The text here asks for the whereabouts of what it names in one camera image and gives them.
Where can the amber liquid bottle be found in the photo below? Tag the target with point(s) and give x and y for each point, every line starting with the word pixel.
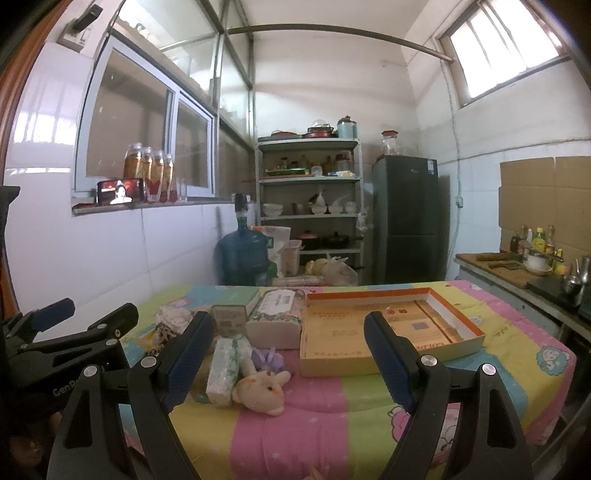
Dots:
pixel 133 161

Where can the white bowl on counter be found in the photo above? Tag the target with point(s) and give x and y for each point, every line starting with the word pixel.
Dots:
pixel 537 264

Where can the leopard print cloth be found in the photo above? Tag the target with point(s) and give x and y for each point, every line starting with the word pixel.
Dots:
pixel 154 341

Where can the white lace cloth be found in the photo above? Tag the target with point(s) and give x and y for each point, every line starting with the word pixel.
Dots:
pixel 176 319

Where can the cream plush bunny purple dress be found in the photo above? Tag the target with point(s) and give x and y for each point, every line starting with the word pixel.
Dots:
pixel 260 389

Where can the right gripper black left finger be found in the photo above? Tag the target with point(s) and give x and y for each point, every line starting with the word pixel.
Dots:
pixel 154 386

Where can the grey metal shelf rack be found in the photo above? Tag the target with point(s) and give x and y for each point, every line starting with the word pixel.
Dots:
pixel 314 187

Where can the floral tissue box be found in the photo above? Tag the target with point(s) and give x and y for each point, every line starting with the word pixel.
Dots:
pixel 277 320

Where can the green white paper box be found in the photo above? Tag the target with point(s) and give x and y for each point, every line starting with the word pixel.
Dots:
pixel 232 309

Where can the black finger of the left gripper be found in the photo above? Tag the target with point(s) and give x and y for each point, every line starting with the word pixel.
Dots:
pixel 27 326
pixel 92 329

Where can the blue water jug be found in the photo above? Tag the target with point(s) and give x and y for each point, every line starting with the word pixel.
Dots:
pixel 241 255

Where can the steel kettle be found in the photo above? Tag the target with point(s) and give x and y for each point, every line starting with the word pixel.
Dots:
pixel 583 269

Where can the small green tissue pack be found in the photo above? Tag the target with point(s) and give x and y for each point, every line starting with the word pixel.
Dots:
pixel 225 368

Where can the black refrigerator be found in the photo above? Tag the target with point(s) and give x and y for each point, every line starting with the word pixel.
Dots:
pixel 406 220

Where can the glass jar on refrigerator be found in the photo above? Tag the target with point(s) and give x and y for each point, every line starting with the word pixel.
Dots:
pixel 390 142

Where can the teal canister on shelf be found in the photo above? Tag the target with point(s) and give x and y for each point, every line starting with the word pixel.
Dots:
pixel 347 128

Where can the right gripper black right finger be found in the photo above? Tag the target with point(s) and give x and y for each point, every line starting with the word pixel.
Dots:
pixel 489 442

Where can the plastic bag of vegetables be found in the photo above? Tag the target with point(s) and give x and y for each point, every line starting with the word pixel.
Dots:
pixel 333 271

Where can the white flour sack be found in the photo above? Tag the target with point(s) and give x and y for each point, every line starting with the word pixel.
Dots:
pixel 277 238

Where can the high barred window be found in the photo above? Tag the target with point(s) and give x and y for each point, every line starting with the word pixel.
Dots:
pixel 496 43

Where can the sliding glass window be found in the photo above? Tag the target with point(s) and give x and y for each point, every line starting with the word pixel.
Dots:
pixel 131 100

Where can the smartphone on window sill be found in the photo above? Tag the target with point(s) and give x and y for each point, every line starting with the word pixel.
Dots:
pixel 120 191

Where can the colourful cartoon bed sheet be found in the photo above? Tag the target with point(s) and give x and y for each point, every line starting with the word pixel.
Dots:
pixel 348 427

